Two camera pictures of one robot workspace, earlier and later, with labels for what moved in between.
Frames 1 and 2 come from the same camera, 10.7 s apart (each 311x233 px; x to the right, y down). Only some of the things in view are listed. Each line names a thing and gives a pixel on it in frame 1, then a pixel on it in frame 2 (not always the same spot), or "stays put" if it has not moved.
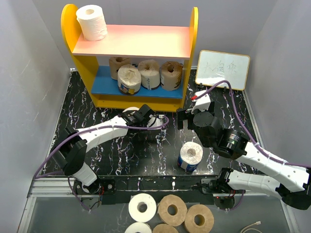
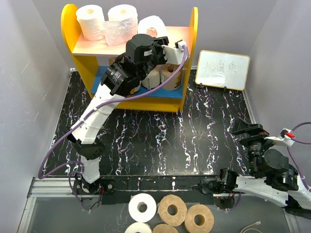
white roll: [92, 22] stays put
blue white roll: [190, 155] -> [152, 25]
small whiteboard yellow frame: [213, 66] stays put
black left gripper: [145, 124] -> [157, 43]
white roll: [131, 108] -> [122, 24]
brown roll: [170, 75] stays put
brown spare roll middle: [172, 220] stays put
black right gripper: [182, 115] -> [241, 127]
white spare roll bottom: [141, 227] stays put
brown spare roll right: [189, 217] stays put
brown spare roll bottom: [164, 228] stays put
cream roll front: [150, 72] stays put
